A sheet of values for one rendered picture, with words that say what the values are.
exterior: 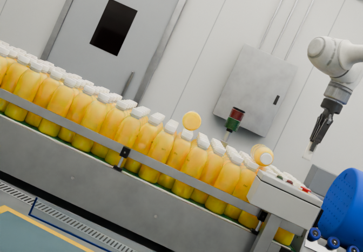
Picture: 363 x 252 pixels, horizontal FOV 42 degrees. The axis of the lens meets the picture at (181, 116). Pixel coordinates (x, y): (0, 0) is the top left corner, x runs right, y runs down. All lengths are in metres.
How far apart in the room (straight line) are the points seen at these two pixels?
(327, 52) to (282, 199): 0.51
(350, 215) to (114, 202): 0.81
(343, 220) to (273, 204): 0.36
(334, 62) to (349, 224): 0.56
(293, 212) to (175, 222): 0.38
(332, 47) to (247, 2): 3.68
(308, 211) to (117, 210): 0.61
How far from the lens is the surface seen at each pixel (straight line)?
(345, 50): 1.65
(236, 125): 2.11
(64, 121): 1.62
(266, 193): 1.47
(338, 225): 1.78
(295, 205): 1.50
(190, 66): 5.19
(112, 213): 1.61
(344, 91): 1.79
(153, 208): 1.58
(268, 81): 4.94
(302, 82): 5.19
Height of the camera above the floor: 1.22
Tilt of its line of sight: 3 degrees down
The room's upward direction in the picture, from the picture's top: 25 degrees clockwise
